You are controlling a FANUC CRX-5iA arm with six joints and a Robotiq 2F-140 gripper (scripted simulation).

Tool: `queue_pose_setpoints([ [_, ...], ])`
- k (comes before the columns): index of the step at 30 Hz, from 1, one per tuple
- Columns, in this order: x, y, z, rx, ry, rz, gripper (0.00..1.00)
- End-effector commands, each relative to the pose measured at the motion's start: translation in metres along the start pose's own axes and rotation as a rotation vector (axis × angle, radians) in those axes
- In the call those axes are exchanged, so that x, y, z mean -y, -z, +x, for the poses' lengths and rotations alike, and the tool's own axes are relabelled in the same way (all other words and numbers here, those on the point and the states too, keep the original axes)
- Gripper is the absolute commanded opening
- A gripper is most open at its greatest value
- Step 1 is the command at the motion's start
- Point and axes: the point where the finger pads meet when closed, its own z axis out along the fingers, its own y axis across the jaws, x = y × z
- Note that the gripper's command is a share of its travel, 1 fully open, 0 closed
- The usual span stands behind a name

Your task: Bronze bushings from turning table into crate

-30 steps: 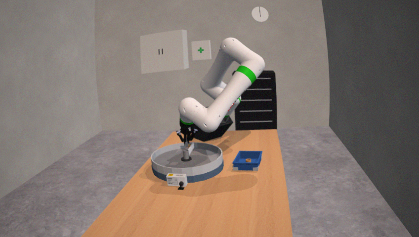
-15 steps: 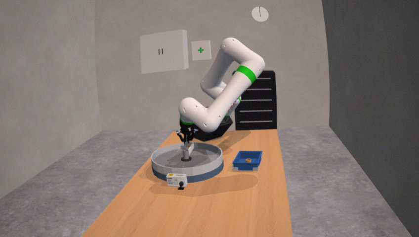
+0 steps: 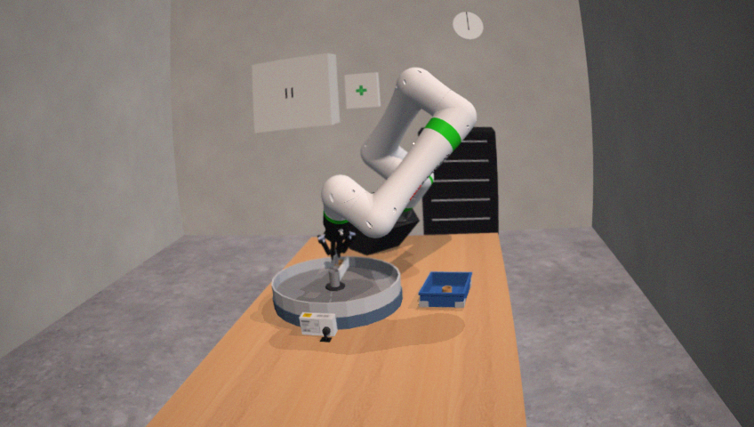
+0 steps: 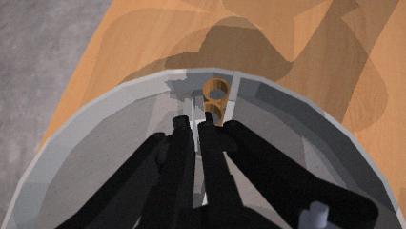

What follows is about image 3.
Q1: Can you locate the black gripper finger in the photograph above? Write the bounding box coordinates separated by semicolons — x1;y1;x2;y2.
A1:
317;235;336;266
335;230;356;265

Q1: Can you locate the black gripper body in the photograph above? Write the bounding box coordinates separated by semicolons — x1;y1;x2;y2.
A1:
324;229;350;242

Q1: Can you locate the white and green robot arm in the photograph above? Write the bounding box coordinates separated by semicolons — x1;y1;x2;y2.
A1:
321;68;477;238

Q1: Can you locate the blue crate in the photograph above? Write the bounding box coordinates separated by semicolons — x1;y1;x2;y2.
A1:
418;271;472;308

